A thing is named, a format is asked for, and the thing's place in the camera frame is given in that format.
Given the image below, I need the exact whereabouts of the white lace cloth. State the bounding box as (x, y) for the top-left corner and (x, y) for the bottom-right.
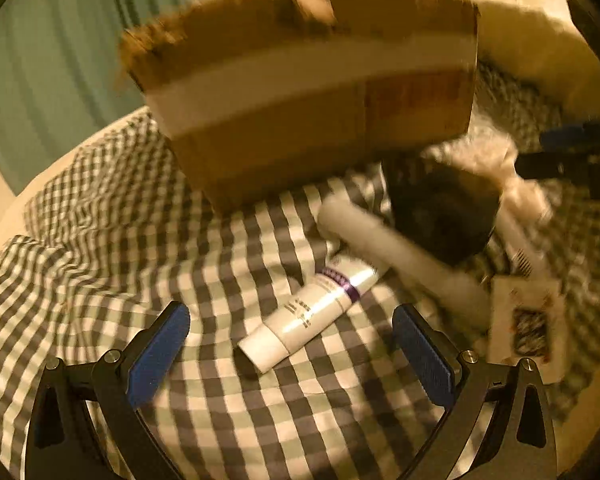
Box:
(424, 110), (552, 226)

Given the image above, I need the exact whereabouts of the white brown snack sachet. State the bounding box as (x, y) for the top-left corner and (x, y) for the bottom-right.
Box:
(486, 275), (567, 385)

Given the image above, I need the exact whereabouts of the cream pillow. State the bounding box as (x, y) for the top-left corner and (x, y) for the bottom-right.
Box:
(469, 0), (600, 120)

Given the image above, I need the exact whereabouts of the white toothpaste tube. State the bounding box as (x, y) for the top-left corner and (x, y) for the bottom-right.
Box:
(238, 250), (388, 374)

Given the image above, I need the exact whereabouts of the green checkered cloth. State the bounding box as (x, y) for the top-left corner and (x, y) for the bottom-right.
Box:
(0, 65), (600, 479)

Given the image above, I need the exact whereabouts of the white plastic bottle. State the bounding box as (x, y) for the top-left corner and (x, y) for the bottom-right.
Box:
(317, 195), (491, 332)

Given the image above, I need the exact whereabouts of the brown cardboard box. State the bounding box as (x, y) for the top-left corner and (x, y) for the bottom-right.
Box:
(119, 0), (479, 214)

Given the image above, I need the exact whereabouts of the green curtain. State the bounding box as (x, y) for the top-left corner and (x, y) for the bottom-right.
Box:
(0, 0), (186, 193)

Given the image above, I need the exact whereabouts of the black clip object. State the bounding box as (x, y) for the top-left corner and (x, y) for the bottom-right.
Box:
(381, 156), (501, 266)

